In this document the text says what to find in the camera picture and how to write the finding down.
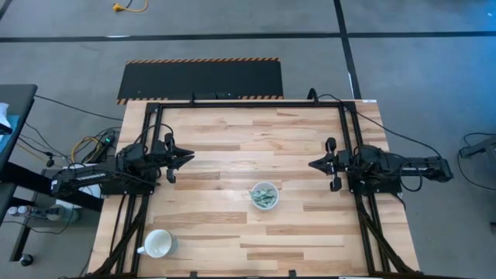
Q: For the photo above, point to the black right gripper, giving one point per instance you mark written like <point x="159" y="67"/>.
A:
<point x="344" y="162"/>

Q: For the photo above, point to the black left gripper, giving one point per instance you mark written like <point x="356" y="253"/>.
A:
<point x="160" y="157"/>

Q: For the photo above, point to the green stevia sweetener packet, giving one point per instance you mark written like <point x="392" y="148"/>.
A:
<point x="257" y="192"/>
<point x="270" y="195"/>
<point x="270" y="204"/>
<point x="260" y="201"/>

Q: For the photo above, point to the clear plastic container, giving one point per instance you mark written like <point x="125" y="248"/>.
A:
<point x="264" y="183"/>

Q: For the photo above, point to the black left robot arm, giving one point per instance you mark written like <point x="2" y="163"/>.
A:
<point x="89" y="177"/>

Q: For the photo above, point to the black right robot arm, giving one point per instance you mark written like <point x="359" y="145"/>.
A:
<point x="418" y="170"/>

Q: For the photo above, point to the black hazard-striped floor mat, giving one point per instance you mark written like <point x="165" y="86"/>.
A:
<point x="201" y="79"/>

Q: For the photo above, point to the white ceramic mug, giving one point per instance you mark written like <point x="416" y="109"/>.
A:
<point x="159" y="243"/>

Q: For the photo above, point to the black floor tape strip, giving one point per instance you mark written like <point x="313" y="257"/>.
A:
<point x="345" y="46"/>
<point x="193" y="37"/>

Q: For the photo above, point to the translucent green bottle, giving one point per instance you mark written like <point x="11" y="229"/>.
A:
<point x="64" y="214"/>

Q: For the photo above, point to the small white-capped bottle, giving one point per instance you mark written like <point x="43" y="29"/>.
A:
<point x="12" y="211"/>
<point x="23" y="209"/>

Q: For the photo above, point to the black side desk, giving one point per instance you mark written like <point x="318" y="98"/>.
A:
<point x="15" y="100"/>

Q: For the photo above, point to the white paper sheet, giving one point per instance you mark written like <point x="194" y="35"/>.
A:
<point x="3" y="116"/>

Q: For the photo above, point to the black caster wheel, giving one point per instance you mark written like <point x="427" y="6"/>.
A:
<point x="26" y="260"/>

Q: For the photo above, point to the black camera bar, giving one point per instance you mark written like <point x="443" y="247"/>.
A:
<point x="215" y="96"/>

